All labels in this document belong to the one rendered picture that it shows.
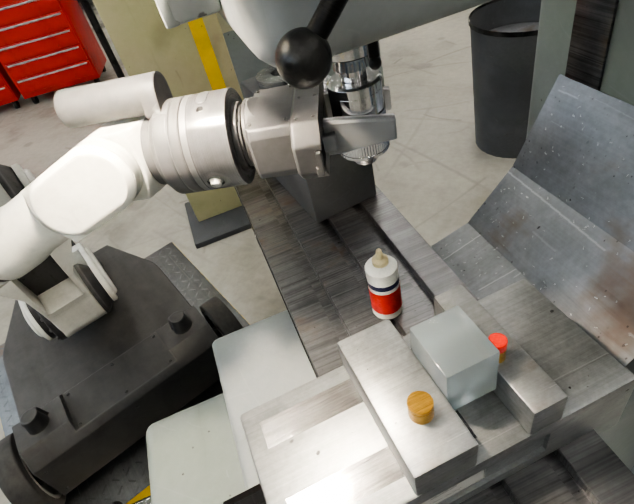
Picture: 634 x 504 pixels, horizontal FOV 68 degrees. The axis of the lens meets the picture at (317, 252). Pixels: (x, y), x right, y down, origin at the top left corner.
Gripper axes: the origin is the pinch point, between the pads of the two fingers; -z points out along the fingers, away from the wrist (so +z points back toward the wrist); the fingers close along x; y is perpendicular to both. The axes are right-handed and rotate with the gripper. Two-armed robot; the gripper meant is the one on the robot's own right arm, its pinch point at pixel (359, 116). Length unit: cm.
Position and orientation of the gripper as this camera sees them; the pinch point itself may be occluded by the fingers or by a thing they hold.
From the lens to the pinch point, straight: 43.9
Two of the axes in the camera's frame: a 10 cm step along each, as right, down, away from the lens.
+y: 1.9, 7.2, 6.7
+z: -9.8, 1.2, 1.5
